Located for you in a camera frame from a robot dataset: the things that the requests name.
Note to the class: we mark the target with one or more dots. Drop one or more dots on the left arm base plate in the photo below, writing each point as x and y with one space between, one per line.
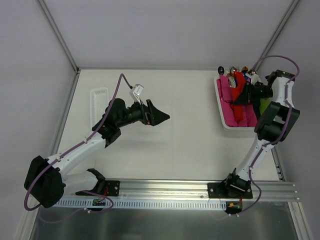
112 187

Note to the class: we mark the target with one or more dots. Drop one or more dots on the pink napkin roll lower right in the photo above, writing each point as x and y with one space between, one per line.
250 116

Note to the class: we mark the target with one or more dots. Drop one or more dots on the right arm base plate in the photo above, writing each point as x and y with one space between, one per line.
219 190

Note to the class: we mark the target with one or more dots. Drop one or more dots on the right frame post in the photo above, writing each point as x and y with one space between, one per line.
277 32

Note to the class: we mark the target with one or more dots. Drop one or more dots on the pink napkin roll lower left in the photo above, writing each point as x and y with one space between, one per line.
228 114

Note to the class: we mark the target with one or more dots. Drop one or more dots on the white slotted cable duct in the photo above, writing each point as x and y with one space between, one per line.
149 204

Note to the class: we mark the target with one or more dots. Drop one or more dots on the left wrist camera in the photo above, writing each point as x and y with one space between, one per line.
135 93

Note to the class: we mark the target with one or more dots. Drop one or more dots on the white tray of rolls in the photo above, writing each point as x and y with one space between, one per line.
227 128

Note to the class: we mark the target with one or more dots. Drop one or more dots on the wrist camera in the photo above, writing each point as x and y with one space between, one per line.
135 93
253 77

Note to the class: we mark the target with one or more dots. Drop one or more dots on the pink napkin roll upper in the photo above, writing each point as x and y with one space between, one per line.
224 89

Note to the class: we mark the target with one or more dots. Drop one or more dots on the green handled spoon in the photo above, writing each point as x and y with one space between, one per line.
232 82

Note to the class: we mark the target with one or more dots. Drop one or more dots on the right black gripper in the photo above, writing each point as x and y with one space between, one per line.
249 92

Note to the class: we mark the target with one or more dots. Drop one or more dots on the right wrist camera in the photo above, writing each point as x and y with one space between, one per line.
253 77

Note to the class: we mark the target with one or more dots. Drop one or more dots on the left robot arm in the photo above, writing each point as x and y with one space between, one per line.
49 179

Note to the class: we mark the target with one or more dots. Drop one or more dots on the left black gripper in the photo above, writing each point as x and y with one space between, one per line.
147 113

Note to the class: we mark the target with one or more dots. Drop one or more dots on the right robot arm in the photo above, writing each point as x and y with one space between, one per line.
272 127

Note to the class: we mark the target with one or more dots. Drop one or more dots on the white perforated utensil tray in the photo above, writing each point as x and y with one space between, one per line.
99 100

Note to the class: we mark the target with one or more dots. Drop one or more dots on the pink napkin roll lower middle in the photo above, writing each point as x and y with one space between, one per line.
243 123

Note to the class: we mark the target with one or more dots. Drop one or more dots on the red paper napkin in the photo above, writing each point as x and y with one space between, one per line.
235 93

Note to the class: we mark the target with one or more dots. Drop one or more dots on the pink napkin roll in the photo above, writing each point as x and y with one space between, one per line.
243 123
228 114
250 116
224 89

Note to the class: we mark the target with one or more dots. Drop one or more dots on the green napkin roll right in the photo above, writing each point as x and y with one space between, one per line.
264 103

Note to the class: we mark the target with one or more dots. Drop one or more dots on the frame post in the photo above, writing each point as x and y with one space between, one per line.
277 32
57 33

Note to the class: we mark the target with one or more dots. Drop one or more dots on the left frame post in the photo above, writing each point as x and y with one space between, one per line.
57 33

